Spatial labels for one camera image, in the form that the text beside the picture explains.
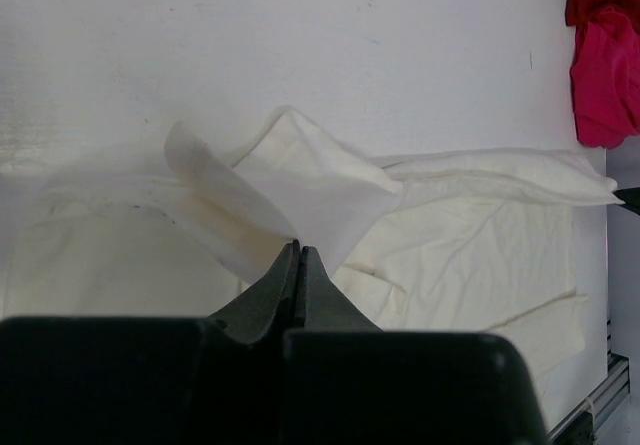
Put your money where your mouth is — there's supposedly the white t shirt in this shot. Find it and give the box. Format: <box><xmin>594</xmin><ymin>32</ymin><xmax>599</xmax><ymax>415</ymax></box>
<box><xmin>3</xmin><ymin>109</ymin><xmax>616</xmax><ymax>377</ymax></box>

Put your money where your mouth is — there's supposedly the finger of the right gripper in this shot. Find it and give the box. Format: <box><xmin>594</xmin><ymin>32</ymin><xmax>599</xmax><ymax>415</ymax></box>
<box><xmin>614</xmin><ymin>187</ymin><xmax>640</xmax><ymax>215</ymax></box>

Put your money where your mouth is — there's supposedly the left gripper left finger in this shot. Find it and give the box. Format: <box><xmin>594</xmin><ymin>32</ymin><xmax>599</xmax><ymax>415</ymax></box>
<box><xmin>209</xmin><ymin>242</ymin><xmax>300</xmax><ymax>347</ymax></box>

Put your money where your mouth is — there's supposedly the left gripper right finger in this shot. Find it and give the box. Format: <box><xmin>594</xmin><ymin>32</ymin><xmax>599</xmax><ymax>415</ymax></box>
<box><xmin>297</xmin><ymin>247</ymin><xmax>380</xmax><ymax>332</ymax></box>

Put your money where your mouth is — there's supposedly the pink t shirt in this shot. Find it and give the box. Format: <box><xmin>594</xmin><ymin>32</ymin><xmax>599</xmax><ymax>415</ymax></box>
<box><xmin>570</xmin><ymin>7</ymin><xmax>639</xmax><ymax>149</ymax></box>

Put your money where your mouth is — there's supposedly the aluminium rail frame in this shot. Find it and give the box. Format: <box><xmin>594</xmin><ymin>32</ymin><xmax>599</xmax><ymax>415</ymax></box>
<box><xmin>539</xmin><ymin>320</ymin><xmax>639</xmax><ymax>444</ymax></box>

